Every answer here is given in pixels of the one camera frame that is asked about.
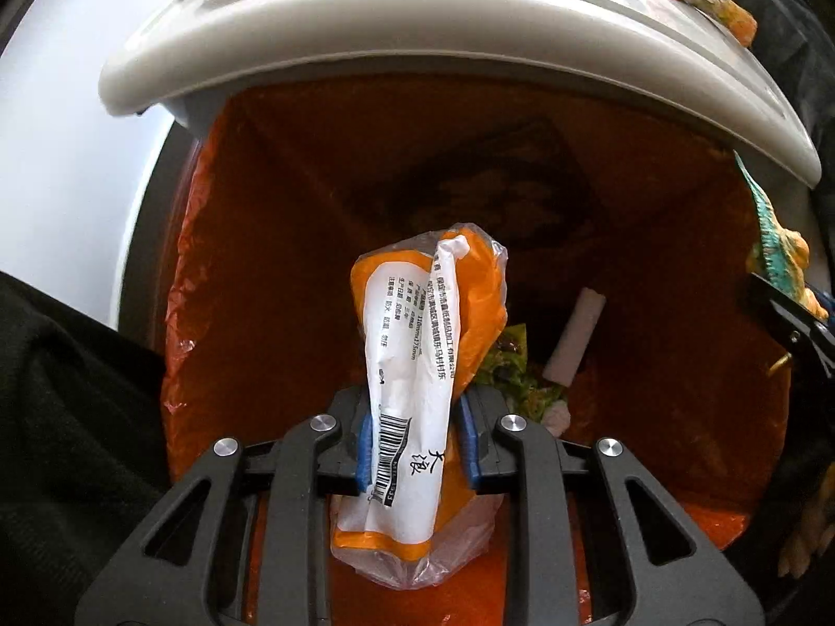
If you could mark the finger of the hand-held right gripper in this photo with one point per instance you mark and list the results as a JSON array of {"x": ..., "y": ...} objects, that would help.
[{"x": 783, "y": 313}]

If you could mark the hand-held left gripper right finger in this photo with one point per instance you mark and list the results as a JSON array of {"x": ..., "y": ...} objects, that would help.
[{"x": 466, "y": 443}]

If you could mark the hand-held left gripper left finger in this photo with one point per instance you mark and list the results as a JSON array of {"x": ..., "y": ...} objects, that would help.
[{"x": 364, "y": 456}]

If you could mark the green and orange dinosaur toy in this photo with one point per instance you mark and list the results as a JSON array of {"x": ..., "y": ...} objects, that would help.
[{"x": 779, "y": 254}]

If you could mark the green plastic wrapper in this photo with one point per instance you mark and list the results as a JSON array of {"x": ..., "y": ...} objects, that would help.
[{"x": 515, "y": 378}]

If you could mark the orange and white plastic packet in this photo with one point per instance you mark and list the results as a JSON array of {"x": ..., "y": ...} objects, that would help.
[{"x": 404, "y": 352}]

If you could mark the white paper tube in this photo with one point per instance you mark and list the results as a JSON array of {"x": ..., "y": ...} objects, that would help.
[{"x": 577, "y": 332}]

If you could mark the orange trash bag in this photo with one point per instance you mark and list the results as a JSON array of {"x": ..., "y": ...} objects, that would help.
[{"x": 274, "y": 274}]

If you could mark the person's right hand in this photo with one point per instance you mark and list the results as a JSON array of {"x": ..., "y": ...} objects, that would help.
[{"x": 801, "y": 535}]

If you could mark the white crumpled paper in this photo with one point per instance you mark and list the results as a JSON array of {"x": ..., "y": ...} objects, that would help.
[{"x": 556, "y": 418}]

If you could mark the dark cloth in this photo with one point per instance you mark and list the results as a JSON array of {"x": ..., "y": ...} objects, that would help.
[{"x": 799, "y": 26}]

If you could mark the person's black clothing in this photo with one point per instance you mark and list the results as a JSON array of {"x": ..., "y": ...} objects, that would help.
[{"x": 72, "y": 417}]

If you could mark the orange snack wrapper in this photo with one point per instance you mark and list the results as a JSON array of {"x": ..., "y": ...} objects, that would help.
[{"x": 711, "y": 0}]

